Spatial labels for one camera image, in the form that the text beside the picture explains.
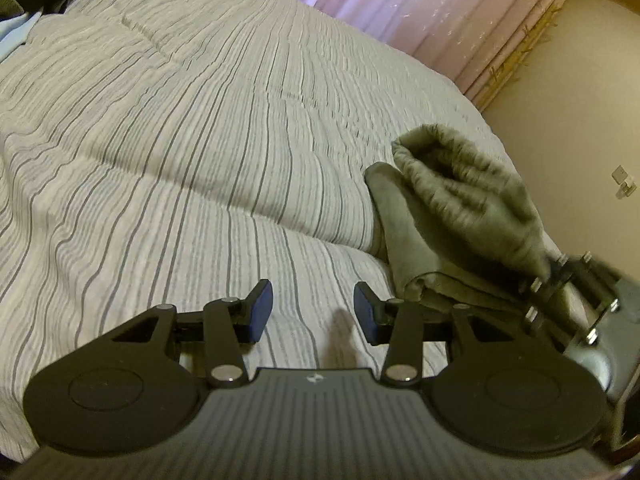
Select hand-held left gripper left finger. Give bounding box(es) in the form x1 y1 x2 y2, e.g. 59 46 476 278
112 280 275 388

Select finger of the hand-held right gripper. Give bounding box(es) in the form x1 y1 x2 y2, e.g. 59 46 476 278
520 277 581 341
545 252 621 311

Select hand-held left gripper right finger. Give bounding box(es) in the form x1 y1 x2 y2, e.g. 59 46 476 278
353 282 501 388

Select olive green pants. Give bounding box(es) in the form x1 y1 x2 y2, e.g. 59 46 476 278
364 124 591 321

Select bed with striped bedspread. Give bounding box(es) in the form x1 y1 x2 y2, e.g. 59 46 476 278
0 0 566 461

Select pink curtain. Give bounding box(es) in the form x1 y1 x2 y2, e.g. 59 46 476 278
195 0 591 111

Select light blue garment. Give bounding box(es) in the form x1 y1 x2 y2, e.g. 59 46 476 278
0 11 42 61

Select white wall plug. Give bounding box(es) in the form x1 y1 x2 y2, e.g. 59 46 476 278
612 164 636 196

